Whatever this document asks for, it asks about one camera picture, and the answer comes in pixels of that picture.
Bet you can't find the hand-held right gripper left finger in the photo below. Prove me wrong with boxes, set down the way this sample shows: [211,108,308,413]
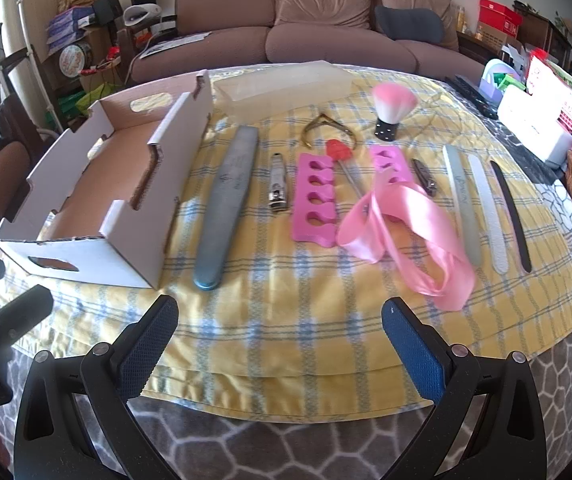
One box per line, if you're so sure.
[14,295,197,480]

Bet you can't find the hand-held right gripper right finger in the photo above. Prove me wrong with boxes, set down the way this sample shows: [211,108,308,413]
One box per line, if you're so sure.
[382,297,549,480]

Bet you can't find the white cardboard box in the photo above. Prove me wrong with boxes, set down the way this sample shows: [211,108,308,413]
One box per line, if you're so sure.
[0,70,214,291]

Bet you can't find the white nail file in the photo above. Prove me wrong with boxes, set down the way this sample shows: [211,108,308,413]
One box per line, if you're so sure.
[467,154,511,276]

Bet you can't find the large grey nail buffer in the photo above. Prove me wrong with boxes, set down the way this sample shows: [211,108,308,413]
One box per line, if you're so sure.
[193,126,259,292]

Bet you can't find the black nail file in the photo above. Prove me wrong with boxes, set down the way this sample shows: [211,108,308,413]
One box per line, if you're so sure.
[488,160,533,275]

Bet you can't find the pink foam toe separator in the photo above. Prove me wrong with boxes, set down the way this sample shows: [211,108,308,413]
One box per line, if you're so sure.
[290,152,343,247]
[366,146,408,226]

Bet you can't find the translucent plastic lid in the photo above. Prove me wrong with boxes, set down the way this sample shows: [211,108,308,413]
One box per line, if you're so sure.
[213,60,354,121]

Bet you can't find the yellow plaid cloth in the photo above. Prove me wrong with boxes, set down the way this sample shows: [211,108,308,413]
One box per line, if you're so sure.
[0,65,572,421]

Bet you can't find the grey nail file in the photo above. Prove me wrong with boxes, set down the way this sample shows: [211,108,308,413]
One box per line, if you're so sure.
[442,144,483,267]

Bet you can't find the small silver nail clipper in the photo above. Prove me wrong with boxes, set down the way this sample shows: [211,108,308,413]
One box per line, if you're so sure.
[411,159,438,197]

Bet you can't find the green bag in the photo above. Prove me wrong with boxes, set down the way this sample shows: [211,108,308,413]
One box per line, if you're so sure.
[58,85,112,121]

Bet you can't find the large silver nail clipper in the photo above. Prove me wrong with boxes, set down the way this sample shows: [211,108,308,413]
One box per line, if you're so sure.
[266,154,289,210]

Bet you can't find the pink nail dust brush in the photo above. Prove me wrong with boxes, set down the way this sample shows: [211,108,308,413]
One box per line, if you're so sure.
[371,85,419,142]

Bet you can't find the gold cuticle nipper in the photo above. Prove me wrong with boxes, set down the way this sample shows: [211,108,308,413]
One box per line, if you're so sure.
[300,114,358,147]

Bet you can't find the white rectangular box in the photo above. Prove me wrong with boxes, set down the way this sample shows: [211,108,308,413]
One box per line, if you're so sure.
[497,85,572,168]

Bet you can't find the black keyboard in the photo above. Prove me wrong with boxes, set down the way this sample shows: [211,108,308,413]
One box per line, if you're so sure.
[443,75,499,120]

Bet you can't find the purple plastic container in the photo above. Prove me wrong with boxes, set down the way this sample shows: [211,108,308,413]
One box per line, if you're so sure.
[481,59,522,101]

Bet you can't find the white red printed packet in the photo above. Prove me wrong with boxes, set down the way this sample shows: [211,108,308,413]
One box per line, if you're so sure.
[523,50,572,131]

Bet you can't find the white paper sheets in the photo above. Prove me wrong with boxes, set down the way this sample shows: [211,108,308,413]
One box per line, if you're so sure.
[141,32,212,56]

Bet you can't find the white grey appliance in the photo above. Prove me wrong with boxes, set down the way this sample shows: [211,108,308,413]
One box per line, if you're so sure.
[123,2,174,28]

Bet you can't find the brown sofa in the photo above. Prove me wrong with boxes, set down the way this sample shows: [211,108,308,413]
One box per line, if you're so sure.
[128,0,487,86]

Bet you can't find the grey pillow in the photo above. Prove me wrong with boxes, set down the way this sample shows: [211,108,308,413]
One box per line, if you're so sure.
[373,6,442,43]

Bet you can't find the wooden cabinet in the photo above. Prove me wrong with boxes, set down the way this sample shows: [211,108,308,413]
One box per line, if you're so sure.
[516,2,572,68]

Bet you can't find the red box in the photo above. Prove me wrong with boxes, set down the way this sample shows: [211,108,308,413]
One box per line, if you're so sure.
[477,0,523,36]

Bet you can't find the red-handled cuticle pusher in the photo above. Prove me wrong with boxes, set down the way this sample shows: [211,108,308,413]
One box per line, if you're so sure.
[325,140,367,201]

